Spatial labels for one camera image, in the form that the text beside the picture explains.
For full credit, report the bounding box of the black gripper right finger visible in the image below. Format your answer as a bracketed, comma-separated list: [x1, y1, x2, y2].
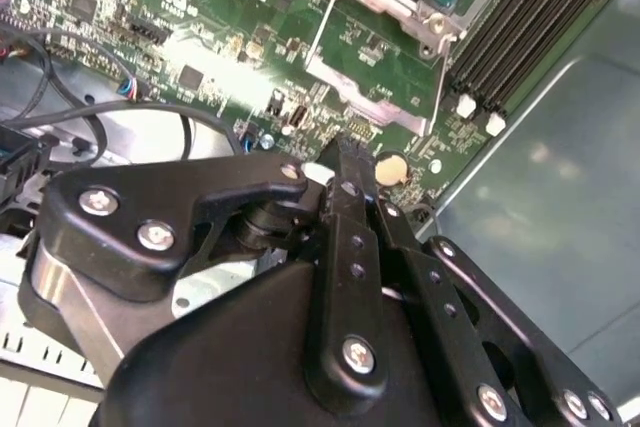
[352, 139, 624, 427]

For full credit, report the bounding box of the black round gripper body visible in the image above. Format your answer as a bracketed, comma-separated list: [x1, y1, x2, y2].
[94, 189, 474, 427]

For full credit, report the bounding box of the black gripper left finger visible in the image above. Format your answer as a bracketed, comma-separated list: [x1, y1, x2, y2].
[17, 132, 390, 416]

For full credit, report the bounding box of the metal socket cover frame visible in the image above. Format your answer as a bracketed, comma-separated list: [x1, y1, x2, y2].
[303, 0, 469, 138]

